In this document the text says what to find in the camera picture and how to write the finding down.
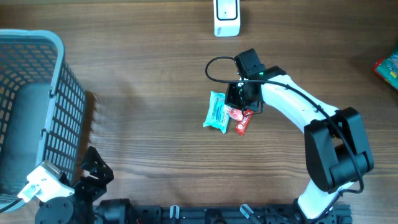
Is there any pink candy packet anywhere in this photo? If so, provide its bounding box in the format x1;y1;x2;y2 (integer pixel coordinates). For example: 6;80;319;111
224;105;244;121

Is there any red Nescafe coffee stick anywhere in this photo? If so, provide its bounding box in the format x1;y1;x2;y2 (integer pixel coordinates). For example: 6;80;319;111
235;110;254;136

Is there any small teal snack packet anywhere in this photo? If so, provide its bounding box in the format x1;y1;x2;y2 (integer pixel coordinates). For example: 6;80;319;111
203;91;229;134

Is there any large green snack bag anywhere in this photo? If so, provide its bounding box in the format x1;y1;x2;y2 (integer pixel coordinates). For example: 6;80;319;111
373;45;397;90

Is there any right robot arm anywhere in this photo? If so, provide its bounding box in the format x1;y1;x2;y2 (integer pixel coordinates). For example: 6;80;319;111
224;49;374;223

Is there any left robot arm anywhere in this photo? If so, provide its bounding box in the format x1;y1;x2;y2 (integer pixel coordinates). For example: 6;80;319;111
35;146;114;224

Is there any white barcode scanner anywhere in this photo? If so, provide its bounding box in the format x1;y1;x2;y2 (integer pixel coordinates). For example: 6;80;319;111
213;0;241;37

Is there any grey mesh shopping basket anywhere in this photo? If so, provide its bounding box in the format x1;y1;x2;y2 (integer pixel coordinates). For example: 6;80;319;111
1;29;86;210

